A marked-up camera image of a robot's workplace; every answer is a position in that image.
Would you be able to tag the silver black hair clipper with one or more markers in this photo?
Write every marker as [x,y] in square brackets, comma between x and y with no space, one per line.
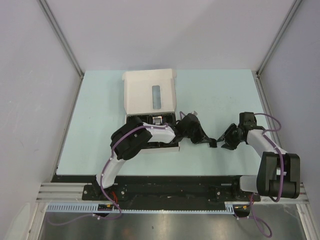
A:
[157,120]

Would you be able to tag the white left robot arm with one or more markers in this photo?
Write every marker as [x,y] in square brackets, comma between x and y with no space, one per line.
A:
[136,134]

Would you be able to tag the black comb guard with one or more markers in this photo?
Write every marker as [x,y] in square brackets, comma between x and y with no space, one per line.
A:
[213,144]

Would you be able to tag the aluminium frame rail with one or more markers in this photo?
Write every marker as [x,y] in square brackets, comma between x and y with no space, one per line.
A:
[305,215]

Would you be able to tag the white cardboard box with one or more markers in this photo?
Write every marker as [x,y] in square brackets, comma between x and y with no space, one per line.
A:
[150,92]

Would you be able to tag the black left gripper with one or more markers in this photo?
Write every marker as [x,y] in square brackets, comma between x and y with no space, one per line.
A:
[201,137]

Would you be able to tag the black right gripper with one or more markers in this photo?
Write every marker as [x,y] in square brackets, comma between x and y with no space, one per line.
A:
[229,144]

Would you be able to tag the black plastic tray insert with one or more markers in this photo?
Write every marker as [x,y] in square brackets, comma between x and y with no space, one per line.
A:
[168,118]

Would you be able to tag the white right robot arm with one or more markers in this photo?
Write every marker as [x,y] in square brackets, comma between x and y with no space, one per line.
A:
[266,182]

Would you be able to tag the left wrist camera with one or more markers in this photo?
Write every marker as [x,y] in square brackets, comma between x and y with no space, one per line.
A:
[194,113]

